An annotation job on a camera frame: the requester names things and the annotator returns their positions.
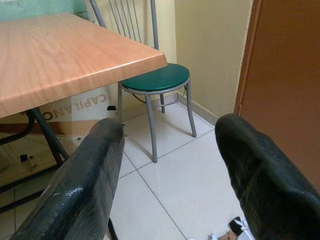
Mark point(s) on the brown paper scrap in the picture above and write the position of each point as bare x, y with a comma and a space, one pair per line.
230, 235

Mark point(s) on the dark green metal table frame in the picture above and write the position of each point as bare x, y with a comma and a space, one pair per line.
49, 136

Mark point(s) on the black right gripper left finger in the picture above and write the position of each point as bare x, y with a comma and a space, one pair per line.
75, 190

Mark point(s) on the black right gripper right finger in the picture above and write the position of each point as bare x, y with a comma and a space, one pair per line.
270, 190

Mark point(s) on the brown wooden door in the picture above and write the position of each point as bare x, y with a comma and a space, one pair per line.
287, 75

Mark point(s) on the beige cardboard carton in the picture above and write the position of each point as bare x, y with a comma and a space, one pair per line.
37, 150

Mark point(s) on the printed cardboard box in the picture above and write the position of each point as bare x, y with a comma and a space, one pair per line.
82, 112

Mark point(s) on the white paper scrap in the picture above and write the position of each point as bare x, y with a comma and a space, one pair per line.
212, 237

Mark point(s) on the small white black packet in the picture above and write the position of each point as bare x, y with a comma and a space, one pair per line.
235, 225

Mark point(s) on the grey metal chair green seat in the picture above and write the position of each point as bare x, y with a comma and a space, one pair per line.
160, 77

